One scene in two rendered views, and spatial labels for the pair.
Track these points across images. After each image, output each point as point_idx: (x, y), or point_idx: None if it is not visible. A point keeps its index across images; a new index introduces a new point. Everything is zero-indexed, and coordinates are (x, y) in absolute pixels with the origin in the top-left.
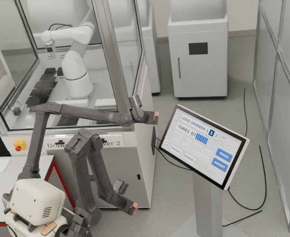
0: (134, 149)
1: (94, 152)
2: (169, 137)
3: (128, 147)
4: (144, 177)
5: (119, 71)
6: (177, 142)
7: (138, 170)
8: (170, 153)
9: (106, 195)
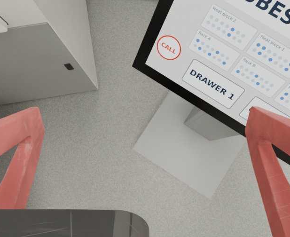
0: (41, 29)
1: None
2: (181, 31)
3: (22, 28)
4: (81, 61)
5: None
6: (223, 57)
7: (66, 59)
8: (186, 90)
9: None
